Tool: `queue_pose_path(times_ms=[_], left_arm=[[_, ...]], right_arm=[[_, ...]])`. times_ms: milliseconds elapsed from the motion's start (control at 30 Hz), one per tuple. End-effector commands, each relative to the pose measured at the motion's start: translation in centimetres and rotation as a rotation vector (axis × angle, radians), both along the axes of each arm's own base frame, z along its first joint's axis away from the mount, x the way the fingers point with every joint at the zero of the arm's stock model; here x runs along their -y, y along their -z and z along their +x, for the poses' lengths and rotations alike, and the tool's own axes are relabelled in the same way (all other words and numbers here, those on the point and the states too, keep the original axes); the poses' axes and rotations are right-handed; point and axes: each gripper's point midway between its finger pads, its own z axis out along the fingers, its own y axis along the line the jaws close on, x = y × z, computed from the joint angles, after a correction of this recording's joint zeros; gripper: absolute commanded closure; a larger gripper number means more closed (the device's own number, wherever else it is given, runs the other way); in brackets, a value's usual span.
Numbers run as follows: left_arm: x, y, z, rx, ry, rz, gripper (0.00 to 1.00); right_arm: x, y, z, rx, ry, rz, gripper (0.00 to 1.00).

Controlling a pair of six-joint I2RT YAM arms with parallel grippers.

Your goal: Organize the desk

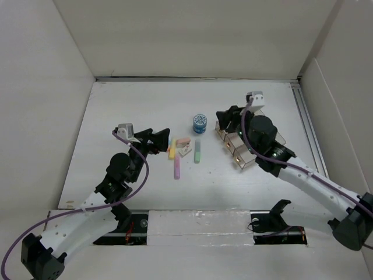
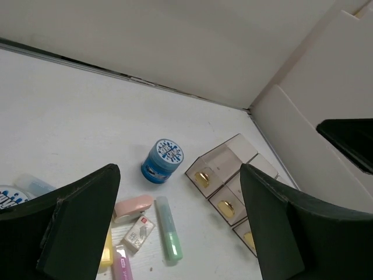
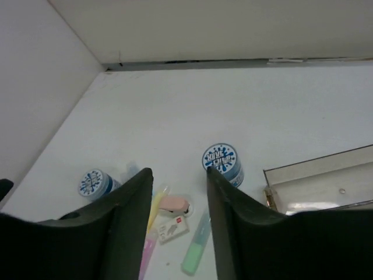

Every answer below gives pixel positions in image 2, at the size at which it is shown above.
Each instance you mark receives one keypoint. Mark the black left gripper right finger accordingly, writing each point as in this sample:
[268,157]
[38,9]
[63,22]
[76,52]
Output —
[298,236]

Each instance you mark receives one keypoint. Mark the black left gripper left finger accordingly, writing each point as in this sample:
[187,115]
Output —
[60,235]

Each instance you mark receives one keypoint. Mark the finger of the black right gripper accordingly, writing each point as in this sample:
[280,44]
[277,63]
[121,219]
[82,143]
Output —
[352,138]

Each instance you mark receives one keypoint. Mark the yellow highlighter pen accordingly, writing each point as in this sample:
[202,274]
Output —
[107,255]

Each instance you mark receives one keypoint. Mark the blue highlighter pen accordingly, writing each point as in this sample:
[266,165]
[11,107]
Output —
[33,185]

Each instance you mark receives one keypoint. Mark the blue round jar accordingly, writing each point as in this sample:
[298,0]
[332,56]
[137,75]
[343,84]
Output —
[162,161]
[12,196]

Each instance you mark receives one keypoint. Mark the white staples box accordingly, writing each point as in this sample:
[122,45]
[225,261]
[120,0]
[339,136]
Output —
[138,234]

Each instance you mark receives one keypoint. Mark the pink mini stapler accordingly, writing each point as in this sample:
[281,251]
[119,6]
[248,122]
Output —
[130,209]

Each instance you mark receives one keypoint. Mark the clear three-drawer organizer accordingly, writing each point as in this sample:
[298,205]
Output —
[216,174]

